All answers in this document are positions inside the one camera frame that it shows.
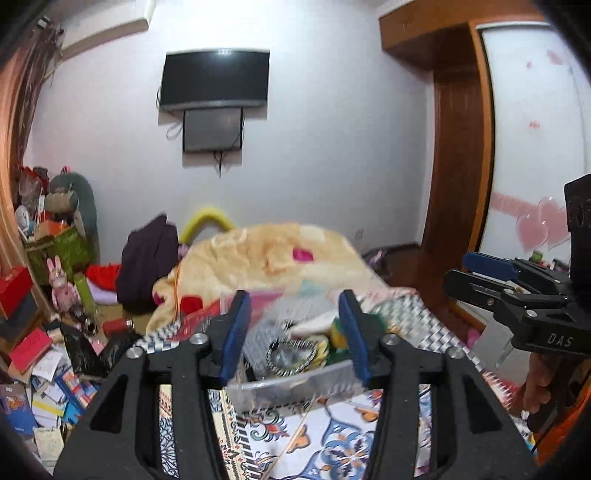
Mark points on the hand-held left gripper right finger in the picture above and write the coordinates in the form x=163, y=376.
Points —
x=353, y=341

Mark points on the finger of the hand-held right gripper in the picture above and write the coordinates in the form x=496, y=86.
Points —
x=480, y=290
x=489, y=265

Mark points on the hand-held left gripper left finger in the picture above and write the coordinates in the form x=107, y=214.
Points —
x=235, y=339

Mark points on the green yellow sponge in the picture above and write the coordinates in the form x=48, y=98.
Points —
x=339, y=334

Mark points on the floral scrunchie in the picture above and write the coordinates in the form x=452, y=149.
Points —
x=322, y=346

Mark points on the white face mask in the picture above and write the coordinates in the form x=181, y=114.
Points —
x=311, y=325

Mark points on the red knitted cloth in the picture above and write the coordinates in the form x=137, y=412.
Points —
x=258, y=301

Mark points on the black white patterned scrunchie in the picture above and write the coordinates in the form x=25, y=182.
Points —
x=279, y=357

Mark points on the clear plastic storage box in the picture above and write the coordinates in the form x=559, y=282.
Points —
x=286, y=385

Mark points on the person's right hand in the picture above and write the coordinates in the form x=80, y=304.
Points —
x=536, y=383

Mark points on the dark floral bag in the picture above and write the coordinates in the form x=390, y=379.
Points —
x=376, y=261

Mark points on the yellow fleece blanket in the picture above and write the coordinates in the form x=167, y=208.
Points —
x=258, y=254

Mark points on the orange clothing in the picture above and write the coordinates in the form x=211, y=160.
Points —
x=568, y=438

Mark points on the pink item on blanket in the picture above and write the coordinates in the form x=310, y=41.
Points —
x=302, y=254

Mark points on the patterned bed sheet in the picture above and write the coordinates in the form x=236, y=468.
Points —
x=332, y=443

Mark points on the wooden wardrobe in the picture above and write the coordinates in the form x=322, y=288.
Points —
x=457, y=161

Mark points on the dark purple backpack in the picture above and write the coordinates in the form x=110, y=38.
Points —
x=147, y=263

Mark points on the white wardrobe sliding door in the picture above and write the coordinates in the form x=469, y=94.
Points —
x=526, y=138

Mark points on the black plastic bag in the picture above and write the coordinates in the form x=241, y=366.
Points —
x=87, y=350

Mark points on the green roll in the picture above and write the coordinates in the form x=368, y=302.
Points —
x=85, y=293

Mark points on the pink bunny plush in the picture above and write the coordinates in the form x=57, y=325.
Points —
x=60, y=286

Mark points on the green storage box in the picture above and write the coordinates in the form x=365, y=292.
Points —
x=64, y=254

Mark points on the pile of books and papers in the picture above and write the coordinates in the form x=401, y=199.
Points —
x=46, y=397

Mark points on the red cardboard box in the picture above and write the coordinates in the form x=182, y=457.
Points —
x=16, y=288

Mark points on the orange curtain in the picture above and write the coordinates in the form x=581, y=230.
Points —
x=9, y=184

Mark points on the brown patterned curtain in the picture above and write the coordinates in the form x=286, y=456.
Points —
x=39, y=74

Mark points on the white air conditioner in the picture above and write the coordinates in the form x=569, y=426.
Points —
x=106, y=27

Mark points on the small wall monitor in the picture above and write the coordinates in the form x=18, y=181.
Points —
x=212, y=129

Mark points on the black wall television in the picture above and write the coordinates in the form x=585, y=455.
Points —
x=214, y=76

